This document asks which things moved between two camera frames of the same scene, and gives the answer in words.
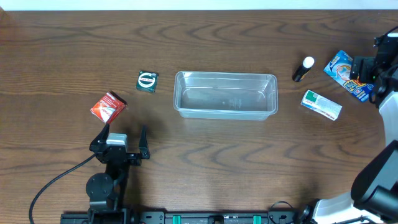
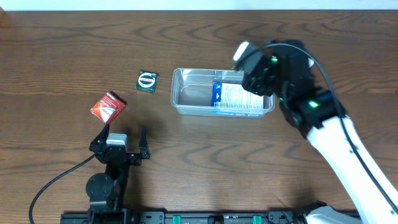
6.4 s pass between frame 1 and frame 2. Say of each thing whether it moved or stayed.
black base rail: stayed
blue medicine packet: moved
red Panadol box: stayed
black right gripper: moved
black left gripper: stayed
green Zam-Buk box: stayed
